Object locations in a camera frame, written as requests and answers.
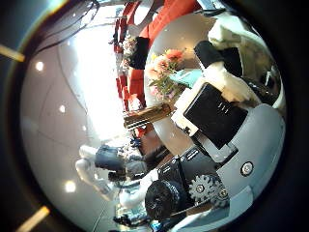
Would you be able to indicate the flower bouquet with teal wrap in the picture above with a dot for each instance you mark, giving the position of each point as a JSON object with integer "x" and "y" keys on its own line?
{"x": 162, "y": 64}

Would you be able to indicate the gold cone vase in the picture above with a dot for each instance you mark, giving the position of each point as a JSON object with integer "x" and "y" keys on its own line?
{"x": 148, "y": 116}

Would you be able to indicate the black planter with pale flowers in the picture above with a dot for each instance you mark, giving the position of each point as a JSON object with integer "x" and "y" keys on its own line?
{"x": 141, "y": 54}

